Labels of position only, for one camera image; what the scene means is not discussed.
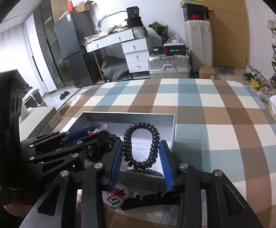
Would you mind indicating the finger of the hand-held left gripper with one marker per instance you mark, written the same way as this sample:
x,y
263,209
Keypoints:
x,y
76,154
78,135

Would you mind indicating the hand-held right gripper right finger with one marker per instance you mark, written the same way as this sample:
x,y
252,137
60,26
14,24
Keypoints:
x,y
166,168

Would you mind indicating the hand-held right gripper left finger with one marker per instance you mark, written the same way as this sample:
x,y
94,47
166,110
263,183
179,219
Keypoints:
x,y
116,166

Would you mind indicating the red white hair accessory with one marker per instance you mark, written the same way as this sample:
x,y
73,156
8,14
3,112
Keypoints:
x,y
89,132

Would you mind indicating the grey cardboard box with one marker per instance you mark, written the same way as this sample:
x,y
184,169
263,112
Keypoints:
x,y
128,118

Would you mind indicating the red printed white round badge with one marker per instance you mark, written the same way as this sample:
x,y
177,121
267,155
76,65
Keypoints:
x,y
111,196

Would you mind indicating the black wavy hair clip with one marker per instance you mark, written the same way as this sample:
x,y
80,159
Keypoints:
x,y
152,200

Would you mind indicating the black slippers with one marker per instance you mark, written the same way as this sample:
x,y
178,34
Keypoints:
x,y
64,95

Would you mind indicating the checked bed sheet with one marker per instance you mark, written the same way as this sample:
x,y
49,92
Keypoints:
x,y
223,123

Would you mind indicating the dark grey cloth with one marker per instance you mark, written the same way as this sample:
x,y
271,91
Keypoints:
x,y
114,68

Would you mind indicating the dark grey refrigerator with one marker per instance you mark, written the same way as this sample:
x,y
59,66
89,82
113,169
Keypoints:
x,y
73,47

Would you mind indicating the white desk with drawers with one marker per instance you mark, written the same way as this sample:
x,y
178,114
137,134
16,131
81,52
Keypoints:
x,y
135,52

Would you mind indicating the silver suitcase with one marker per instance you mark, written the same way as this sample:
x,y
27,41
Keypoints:
x,y
170,67

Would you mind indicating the brown cardboard box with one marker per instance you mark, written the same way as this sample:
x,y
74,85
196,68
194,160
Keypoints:
x,y
207,73

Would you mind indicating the small black box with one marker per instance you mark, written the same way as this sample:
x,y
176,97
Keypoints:
x,y
158,51

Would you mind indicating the black red flat box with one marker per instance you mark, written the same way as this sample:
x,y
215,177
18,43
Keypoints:
x,y
174,49

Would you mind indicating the white ribbed bin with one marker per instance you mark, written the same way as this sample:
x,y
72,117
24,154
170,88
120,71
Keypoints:
x,y
140,33

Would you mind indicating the arched mirror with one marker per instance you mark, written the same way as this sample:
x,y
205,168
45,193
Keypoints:
x,y
109,16

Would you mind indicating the shoes on floor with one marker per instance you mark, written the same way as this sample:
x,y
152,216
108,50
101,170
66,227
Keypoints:
x,y
253,77

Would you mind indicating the white suitcase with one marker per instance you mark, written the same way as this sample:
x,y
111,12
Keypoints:
x,y
198,45

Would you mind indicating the red paper bag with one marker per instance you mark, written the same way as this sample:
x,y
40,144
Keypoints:
x,y
70,6

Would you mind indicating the open cardboard boxes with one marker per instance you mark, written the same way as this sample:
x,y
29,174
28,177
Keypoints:
x,y
84,6

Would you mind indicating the black bag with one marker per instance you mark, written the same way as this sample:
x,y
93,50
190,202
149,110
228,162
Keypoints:
x,y
134,16

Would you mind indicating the black wrapped bouquet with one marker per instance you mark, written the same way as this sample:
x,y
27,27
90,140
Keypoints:
x,y
159,30

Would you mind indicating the wooden door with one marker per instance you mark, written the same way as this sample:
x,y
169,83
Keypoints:
x,y
228,26

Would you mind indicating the black red shoe box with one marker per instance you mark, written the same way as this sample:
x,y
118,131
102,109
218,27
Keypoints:
x,y
193,13

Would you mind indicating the yellow shoe box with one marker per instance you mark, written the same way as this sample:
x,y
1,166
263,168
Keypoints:
x,y
191,0

